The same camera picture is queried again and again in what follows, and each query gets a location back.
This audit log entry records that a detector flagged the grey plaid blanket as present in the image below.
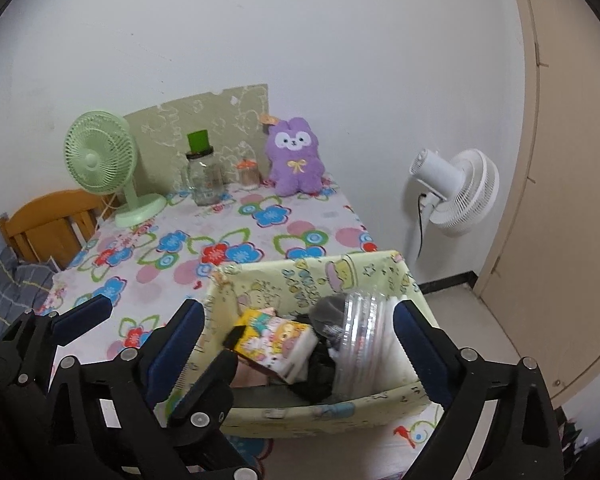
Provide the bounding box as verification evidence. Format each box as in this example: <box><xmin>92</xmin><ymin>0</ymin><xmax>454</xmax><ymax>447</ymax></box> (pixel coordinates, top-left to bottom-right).
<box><xmin>0</xmin><ymin>247</ymin><xmax>56</xmax><ymax>351</ymax></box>

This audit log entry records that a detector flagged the small jar orange lid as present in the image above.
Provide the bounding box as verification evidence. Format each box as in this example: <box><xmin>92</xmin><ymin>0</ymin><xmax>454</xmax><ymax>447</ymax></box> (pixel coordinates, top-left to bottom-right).
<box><xmin>236</xmin><ymin>158</ymin><xmax>261</xmax><ymax>191</ymax></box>

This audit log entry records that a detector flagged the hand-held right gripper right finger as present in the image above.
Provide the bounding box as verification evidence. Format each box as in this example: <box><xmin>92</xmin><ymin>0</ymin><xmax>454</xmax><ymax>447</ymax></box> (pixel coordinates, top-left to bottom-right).
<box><xmin>392</xmin><ymin>298</ymin><xmax>566</xmax><ymax>480</ymax></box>

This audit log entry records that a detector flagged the white diaper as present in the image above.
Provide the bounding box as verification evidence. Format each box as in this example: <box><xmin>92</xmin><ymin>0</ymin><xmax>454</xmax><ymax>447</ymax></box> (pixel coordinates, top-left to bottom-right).
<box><xmin>375</xmin><ymin>296</ymin><xmax>421</xmax><ymax>391</ymax></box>

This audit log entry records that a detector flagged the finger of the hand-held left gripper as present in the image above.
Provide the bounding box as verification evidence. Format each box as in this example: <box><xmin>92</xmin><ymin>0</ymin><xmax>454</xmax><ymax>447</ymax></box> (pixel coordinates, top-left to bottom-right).
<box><xmin>167</xmin><ymin>324</ymin><xmax>261</xmax><ymax>480</ymax></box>
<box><xmin>0</xmin><ymin>294</ymin><xmax>114</xmax><ymax>397</ymax></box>

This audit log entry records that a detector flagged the black plastic bag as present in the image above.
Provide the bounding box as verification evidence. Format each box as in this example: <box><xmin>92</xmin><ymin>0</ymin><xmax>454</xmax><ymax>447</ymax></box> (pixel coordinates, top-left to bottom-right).
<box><xmin>290</xmin><ymin>312</ymin><xmax>341</xmax><ymax>403</ymax></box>

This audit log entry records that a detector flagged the beige door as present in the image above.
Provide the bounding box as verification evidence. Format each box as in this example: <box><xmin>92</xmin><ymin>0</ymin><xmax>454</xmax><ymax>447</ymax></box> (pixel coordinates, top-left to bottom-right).
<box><xmin>475</xmin><ymin>0</ymin><xmax>600</xmax><ymax>406</ymax></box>

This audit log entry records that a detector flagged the glass jar green lid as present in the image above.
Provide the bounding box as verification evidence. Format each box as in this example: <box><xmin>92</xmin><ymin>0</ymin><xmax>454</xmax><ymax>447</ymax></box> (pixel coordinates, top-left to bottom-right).
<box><xmin>181</xmin><ymin>130</ymin><xmax>226</xmax><ymax>207</ymax></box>

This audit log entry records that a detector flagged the white standing fan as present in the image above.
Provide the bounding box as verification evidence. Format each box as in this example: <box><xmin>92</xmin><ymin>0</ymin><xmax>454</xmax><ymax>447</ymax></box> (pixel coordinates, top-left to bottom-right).
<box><xmin>404</xmin><ymin>147</ymin><xmax>501</xmax><ymax>266</ymax></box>

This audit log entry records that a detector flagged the purple plush bunny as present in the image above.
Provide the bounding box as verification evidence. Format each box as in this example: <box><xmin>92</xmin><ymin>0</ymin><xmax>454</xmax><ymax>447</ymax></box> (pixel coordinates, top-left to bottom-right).
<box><xmin>265</xmin><ymin>116</ymin><xmax>327</xmax><ymax>197</ymax></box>

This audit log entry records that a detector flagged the green desk fan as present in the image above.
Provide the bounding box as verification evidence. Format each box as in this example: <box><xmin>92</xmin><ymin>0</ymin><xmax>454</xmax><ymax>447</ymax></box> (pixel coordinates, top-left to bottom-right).
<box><xmin>64</xmin><ymin>110</ymin><xmax>168</xmax><ymax>229</ymax></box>

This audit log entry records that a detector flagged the yellow cartoon print storage box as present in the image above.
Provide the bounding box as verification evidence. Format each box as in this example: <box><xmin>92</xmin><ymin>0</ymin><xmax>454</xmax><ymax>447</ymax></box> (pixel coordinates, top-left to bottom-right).
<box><xmin>190</xmin><ymin>249</ymin><xmax>428</xmax><ymax>440</ymax></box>

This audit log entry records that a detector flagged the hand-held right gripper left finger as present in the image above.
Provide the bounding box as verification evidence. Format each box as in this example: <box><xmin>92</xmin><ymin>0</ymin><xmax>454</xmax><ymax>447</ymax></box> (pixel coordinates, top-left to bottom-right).
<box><xmin>45</xmin><ymin>298</ymin><xmax>207</xmax><ymax>480</ymax></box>

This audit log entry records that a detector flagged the white fan cord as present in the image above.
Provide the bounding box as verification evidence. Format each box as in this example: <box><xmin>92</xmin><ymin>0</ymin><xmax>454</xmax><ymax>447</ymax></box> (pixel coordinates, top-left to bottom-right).
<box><xmin>97</xmin><ymin>195</ymin><xmax>123</xmax><ymax>223</ymax></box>

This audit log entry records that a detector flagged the green patterned board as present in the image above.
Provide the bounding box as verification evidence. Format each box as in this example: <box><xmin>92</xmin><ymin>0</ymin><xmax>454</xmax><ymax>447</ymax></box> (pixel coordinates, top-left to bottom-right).
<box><xmin>124</xmin><ymin>83</ymin><xmax>270</xmax><ymax>196</ymax></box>

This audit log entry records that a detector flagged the yellow cartoon tissue pack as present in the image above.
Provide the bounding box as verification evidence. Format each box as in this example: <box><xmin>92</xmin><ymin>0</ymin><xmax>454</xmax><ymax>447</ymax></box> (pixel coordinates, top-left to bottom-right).
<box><xmin>234</xmin><ymin>307</ymin><xmax>315</xmax><ymax>383</ymax></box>

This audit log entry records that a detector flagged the clear plastic bag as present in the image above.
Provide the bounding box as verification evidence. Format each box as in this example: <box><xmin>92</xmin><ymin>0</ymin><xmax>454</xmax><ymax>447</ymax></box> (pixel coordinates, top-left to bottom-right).
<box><xmin>332</xmin><ymin>287</ymin><xmax>398</xmax><ymax>401</ymax></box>

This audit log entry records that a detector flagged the grey soft pouch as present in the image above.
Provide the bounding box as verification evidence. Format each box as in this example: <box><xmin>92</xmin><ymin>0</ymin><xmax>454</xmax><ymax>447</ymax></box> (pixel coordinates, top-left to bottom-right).
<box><xmin>310</xmin><ymin>296</ymin><xmax>348</xmax><ymax>333</ymax></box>

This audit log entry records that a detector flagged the wooden chair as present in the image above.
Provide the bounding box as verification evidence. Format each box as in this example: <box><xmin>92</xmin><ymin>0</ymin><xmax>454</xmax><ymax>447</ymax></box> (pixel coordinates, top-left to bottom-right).
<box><xmin>0</xmin><ymin>189</ymin><xmax>121</xmax><ymax>268</ymax></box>

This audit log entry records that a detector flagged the black fan cable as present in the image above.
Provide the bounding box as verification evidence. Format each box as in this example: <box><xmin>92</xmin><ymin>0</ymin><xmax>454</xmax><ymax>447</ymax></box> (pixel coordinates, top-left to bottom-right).
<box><xmin>416</xmin><ymin>192</ymin><xmax>429</xmax><ymax>261</ymax></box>

